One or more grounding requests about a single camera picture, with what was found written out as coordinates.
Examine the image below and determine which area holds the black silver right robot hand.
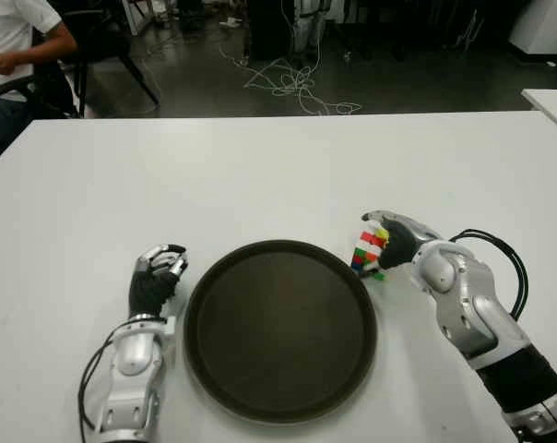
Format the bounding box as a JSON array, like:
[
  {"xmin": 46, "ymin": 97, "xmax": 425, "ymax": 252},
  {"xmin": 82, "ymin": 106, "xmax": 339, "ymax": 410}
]
[{"xmin": 361, "ymin": 210, "xmax": 445, "ymax": 281}]

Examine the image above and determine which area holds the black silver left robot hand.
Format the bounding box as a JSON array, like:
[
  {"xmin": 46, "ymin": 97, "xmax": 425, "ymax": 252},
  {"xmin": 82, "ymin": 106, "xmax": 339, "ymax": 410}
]
[{"xmin": 128, "ymin": 243, "xmax": 190, "ymax": 319}]

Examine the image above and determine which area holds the multicoloured Rubik's cube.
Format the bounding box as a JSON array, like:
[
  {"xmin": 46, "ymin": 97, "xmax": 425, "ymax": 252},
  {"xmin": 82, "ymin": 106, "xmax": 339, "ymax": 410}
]
[{"xmin": 350, "ymin": 221, "xmax": 390, "ymax": 280}]

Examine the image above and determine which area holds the round dark brown plate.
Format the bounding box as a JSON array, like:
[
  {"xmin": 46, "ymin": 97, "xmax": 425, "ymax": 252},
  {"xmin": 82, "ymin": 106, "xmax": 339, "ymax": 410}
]
[{"xmin": 183, "ymin": 238, "xmax": 379, "ymax": 412}]

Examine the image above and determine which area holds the white side table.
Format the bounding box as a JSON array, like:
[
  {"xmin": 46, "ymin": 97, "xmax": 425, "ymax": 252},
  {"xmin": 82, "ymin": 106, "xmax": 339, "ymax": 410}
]
[{"xmin": 521, "ymin": 89, "xmax": 557, "ymax": 139}]

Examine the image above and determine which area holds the black office chair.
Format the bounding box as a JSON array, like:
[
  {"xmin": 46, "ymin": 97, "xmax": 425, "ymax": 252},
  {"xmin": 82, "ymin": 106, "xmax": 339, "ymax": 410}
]
[{"xmin": 0, "ymin": 31, "xmax": 81, "ymax": 121}]

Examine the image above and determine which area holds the black box on floor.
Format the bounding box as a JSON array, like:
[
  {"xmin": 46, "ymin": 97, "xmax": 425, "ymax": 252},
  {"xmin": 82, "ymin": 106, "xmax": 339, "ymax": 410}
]
[{"xmin": 248, "ymin": 0, "xmax": 298, "ymax": 61}]

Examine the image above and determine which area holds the black chair with splayed legs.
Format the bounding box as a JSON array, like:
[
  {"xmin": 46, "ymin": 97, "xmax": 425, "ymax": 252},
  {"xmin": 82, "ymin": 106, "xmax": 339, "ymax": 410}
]
[{"xmin": 59, "ymin": 0, "xmax": 162, "ymax": 119}]

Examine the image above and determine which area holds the white cabinet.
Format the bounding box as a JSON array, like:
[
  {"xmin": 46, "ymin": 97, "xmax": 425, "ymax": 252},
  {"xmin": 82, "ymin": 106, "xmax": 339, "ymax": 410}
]
[{"xmin": 506, "ymin": 0, "xmax": 557, "ymax": 61}]

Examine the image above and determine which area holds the person in white shirt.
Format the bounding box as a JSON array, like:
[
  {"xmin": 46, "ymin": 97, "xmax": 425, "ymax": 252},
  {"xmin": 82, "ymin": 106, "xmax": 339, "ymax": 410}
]
[{"xmin": 0, "ymin": 0, "xmax": 79, "ymax": 153}]

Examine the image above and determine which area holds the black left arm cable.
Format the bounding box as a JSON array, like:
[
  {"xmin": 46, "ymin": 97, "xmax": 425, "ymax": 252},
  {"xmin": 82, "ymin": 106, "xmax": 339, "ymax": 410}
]
[{"xmin": 77, "ymin": 329, "xmax": 123, "ymax": 433}]

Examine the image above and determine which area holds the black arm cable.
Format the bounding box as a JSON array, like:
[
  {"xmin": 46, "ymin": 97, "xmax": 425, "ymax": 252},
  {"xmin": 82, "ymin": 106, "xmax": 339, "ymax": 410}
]
[
  {"xmin": 77, "ymin": 329, "xmax": 123, "ymax": 433},
  {"xmin": 448, "ymin": 229, "xmax": 529, "ymax": 319}
]

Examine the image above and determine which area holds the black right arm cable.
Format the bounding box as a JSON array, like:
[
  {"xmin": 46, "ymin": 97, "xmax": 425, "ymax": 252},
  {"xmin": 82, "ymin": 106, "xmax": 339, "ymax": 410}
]
[{"xmin": 448, "ymin": 229, "xmax": 529, "ymax": 319}]

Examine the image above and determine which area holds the tangled white floor cable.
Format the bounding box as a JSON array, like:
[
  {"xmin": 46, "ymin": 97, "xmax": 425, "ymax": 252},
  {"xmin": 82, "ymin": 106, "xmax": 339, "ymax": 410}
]
[{"xmin": 218, "ymin": 0, "xmax": 362, "ymax": 116}]

